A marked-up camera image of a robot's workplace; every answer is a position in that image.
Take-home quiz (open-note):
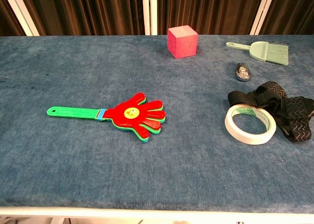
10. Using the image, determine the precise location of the red hand clapper green handle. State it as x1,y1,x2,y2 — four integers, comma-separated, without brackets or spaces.
46,92,167,144

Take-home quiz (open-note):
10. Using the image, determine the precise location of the green plastic hand brush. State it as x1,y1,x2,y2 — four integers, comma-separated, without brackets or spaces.
226,41,289,66

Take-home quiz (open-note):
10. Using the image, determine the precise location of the red foam cube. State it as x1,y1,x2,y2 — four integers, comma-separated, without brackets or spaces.
167,25,199,59

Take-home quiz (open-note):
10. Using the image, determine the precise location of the blue velvet table cloth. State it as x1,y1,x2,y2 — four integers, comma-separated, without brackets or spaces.
0,34,314,214

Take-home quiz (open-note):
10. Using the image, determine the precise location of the white adhesive tape roll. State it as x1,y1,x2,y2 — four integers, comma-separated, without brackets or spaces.
224,104,277,146

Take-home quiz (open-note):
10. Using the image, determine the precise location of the dark brown pleated curtain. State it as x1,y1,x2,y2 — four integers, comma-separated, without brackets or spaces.
0,0,314,37

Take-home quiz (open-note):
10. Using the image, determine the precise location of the black cloth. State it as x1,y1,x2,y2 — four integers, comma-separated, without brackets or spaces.
227,81,314,143

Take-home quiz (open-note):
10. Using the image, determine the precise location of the white frame post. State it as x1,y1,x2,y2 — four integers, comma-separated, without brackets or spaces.
249,0,278,36
142,0,158,36
7,0,40,36

